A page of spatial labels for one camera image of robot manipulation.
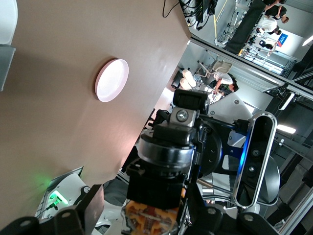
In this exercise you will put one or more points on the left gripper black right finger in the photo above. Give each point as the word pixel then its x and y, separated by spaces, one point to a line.
pixel 215 222

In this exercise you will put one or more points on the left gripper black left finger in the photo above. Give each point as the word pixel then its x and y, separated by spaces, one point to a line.
pixel 80 215

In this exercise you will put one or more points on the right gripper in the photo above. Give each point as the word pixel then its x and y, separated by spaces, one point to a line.
pixel 210 147

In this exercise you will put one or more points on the orange and black switch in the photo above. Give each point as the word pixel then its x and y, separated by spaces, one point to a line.
pixel 156 186

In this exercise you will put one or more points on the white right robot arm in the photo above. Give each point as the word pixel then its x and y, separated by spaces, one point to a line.
pixel 71 186

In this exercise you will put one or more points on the metal base plate right arm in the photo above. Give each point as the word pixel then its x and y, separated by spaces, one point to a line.
pixel 73 171

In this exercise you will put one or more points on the white lidded box grey latches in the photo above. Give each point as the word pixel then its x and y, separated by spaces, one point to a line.
pixel 6 22

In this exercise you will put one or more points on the crouching person white shirt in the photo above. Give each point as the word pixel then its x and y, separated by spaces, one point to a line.
pixel 223 78

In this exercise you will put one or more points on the beige office chair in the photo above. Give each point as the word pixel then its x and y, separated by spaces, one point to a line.
pixel 220 66

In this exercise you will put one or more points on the round pink plate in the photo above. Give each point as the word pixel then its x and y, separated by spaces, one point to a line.
pixel 112 80

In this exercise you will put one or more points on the standing person white shirt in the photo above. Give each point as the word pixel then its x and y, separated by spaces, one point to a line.
pixel 269 25

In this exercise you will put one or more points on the blue wall sign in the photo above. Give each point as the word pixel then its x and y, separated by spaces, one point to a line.
pixel 283 39

